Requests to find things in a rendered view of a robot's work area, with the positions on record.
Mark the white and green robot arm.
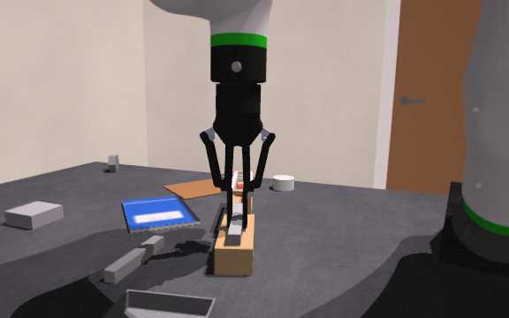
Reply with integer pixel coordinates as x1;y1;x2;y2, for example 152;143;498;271
149;0;509;263

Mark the white short cylinder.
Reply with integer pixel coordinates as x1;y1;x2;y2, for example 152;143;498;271
273;175;294;192

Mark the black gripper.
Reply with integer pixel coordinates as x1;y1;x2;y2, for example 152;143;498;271
200;83;276;229

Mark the white square stick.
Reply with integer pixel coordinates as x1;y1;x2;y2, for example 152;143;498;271
103;235;164;284
228;202;243;246

